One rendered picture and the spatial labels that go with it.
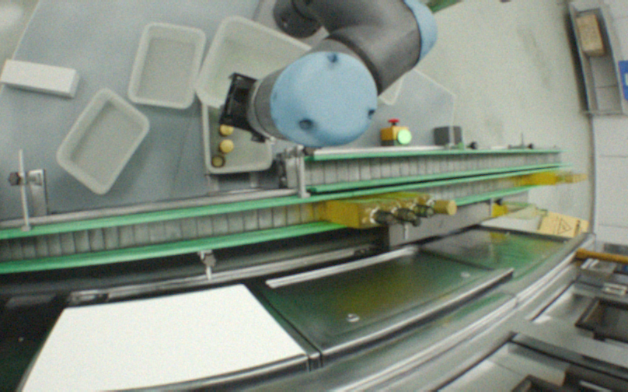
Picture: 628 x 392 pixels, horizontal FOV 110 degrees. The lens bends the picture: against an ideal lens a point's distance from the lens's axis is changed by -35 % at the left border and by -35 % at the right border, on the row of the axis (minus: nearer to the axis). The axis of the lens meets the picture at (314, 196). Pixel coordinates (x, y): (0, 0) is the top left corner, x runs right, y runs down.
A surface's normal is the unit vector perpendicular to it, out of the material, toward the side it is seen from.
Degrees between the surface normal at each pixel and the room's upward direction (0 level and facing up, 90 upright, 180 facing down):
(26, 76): 0
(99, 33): 0
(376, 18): 32
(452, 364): 90
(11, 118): 0
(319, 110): 9
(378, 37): 19
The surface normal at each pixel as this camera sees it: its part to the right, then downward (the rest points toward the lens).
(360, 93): 0.40, 0.22
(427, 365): -0.07, -0.99
